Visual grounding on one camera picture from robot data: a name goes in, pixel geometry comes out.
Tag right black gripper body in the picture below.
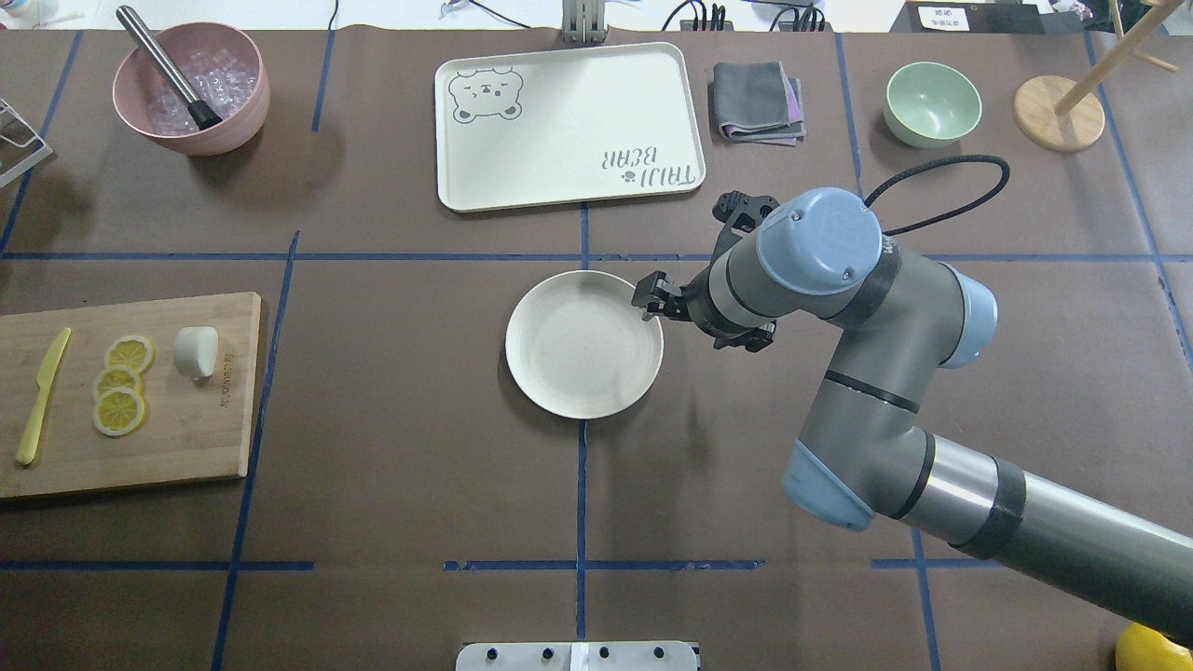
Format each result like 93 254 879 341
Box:
675 270 723 330

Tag steel muddler black tip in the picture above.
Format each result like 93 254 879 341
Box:
116 5 223 130

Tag yellow lemon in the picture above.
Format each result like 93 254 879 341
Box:
1115 622 1192 670

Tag cream bear serving tray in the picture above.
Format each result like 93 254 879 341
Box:
434 42 706 213

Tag middle lemon slice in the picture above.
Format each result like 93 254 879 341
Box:
92 365 144 401

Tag aluminium frame post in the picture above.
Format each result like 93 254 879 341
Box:
561 0 608 44

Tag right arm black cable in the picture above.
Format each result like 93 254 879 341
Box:
863 155 1012 238

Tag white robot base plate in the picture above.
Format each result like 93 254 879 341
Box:
455 640 701 670

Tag folded grey cloth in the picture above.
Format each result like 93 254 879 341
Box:
712 62 806 144

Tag yellow plastic knife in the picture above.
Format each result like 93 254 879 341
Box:
14 327 73 467

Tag black power strip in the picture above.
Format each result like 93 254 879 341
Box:
662 1 832 33

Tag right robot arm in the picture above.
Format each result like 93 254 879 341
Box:
631 187 1192 647

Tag mint green bowl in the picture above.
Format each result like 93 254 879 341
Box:
883 62 983 149

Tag cream round plate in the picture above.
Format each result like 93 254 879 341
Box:
503 270 665 419

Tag bamboo cutting board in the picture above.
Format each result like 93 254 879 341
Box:
1 293 262 500

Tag wooden mug tree stand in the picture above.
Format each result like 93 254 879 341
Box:
1010 1 1181 153

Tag pink bowl with ice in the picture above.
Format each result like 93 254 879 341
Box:
112 21 271 156

